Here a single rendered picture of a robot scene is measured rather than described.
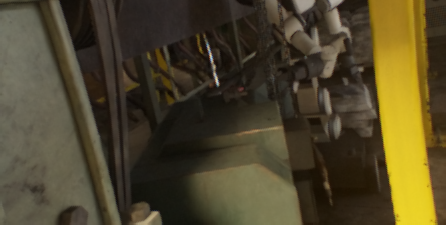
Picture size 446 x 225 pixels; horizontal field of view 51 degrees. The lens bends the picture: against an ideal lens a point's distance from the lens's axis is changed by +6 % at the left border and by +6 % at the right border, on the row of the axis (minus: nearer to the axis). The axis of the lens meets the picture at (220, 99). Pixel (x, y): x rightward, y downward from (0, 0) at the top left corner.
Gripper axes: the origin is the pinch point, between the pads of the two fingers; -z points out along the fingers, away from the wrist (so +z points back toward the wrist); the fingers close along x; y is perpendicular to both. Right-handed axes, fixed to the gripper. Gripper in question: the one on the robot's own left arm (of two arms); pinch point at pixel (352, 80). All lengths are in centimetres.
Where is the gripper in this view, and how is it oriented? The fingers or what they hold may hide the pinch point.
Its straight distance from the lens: 264.4
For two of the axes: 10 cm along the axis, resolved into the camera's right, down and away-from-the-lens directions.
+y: 7.8, -5.1, 3.8
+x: 5.0, 1.2, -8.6
